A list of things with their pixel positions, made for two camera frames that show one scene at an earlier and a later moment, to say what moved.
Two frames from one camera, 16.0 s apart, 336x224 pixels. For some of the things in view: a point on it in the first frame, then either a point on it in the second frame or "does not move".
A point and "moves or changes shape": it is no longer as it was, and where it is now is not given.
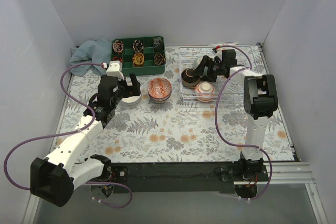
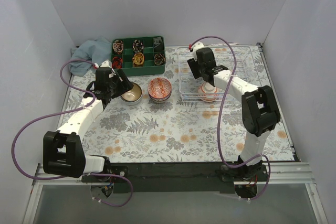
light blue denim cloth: x=98 y=51 does not move
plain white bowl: x=132 y=100 does not move
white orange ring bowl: x=205 y=92 moves or changes shape
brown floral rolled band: x=159 y=59 does not move
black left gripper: x=128 y=88 to x=118 y=83
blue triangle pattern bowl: x=159 y=100 does not move
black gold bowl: x=190 y=77 moves or changes shape
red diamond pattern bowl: x=159 y=88 does not move
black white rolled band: x=137 y=45 does not move
